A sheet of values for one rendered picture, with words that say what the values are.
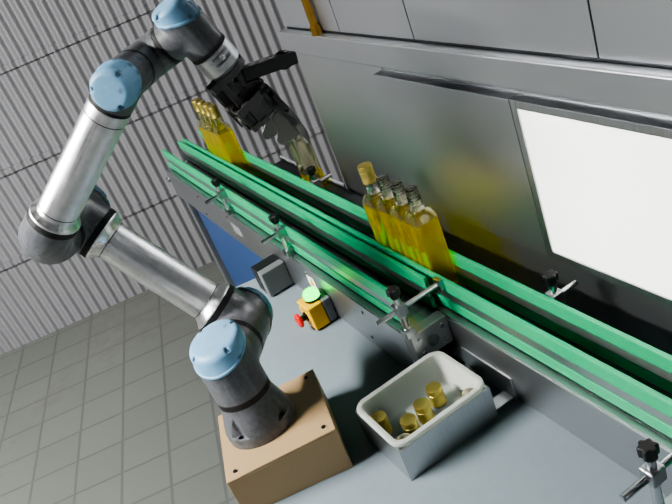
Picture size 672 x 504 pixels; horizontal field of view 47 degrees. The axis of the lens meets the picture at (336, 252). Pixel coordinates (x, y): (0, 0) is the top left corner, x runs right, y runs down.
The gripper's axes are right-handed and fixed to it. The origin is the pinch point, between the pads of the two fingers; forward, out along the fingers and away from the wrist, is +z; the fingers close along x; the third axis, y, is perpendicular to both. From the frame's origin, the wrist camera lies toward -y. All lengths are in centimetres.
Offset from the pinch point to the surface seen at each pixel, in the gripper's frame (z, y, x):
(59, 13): -12, -12, -258
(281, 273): 50, 20, -54
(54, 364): 98, 122, -245
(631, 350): 44, -3, 58
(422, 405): 47, 25, 25
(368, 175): 24.2, -7.2, -10.0
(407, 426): 46, 30, 27
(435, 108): 16.7, -23.3, 5.1
